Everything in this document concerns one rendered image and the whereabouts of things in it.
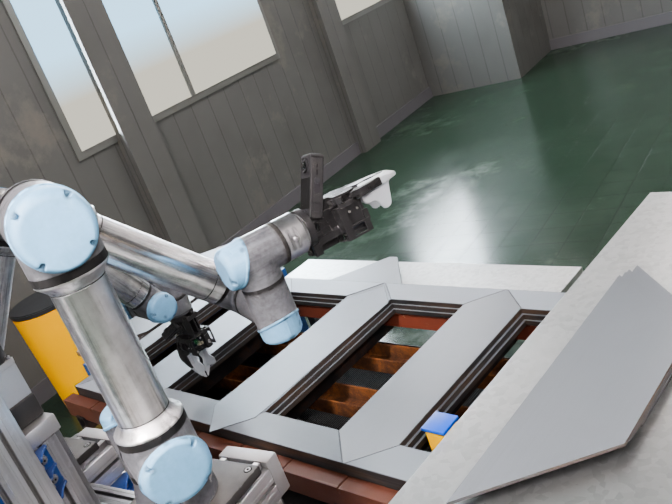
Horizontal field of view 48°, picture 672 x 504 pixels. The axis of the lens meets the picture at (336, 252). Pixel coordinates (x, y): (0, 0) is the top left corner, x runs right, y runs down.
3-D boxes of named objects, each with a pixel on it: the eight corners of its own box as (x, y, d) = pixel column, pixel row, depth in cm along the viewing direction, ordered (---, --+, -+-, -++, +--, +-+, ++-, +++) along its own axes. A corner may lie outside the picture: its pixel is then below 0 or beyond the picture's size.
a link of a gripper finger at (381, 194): (403, 196, 138) (363, 217, 135) (391, 166, 137) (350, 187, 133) (412, 195, 135) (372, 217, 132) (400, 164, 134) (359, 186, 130)
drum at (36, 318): (102, 370, 476) (54, 279, 453) (141, 375, 449) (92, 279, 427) (48, 410, 448) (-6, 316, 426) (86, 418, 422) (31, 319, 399)
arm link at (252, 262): (223, 291, 128) (204, 247, 125) (278, 262, 132) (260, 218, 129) (242, 301, 121) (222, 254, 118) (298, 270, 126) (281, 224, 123)
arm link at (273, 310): (284, 315, 138) (263, 262, 135) (314, 330, 129) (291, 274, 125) (248, 336, 135) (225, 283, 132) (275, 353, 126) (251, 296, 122)
